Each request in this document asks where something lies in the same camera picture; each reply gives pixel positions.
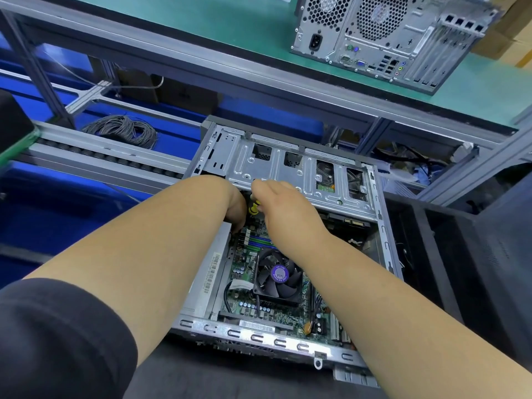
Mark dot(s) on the green upper shelf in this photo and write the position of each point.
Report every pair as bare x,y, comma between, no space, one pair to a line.
208,29

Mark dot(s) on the aluminium frame post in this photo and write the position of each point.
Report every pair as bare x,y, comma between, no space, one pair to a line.
490,166

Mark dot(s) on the grey roller conveyor rail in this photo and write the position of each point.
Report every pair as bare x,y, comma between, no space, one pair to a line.
108,152

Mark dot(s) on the green motherboard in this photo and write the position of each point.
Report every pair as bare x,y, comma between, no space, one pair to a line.
249,253

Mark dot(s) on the person's left hand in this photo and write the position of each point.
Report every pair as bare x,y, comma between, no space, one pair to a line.
233,202

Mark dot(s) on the person's black left sleeve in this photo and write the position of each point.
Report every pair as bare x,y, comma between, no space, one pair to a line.
62,340

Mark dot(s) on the person's left forearm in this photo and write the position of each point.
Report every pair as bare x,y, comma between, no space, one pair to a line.
133,270

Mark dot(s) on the empty black foam tray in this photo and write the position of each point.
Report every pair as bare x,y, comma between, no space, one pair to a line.
465,278

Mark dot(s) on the person's right hand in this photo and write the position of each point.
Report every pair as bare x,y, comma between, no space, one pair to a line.
291,213

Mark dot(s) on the person's right forearm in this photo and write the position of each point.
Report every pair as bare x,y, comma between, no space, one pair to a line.
416,324

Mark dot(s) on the white plastic bags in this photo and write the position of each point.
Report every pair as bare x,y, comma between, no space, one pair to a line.
407,166

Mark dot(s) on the black foam tray with boards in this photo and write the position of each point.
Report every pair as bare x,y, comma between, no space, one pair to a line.
12,128

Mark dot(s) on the dark metal frame leg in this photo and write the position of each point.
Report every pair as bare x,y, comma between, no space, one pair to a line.
35,66

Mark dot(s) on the silver backed desktop computer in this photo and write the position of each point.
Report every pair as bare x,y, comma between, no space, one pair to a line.
391,33

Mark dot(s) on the silver power supply unit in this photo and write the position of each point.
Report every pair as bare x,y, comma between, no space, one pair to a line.
206,274

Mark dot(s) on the grey computer case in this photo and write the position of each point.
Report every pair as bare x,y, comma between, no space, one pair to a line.
291,162

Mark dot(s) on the stack of cardboard boxes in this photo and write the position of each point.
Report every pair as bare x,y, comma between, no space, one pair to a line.
511,33

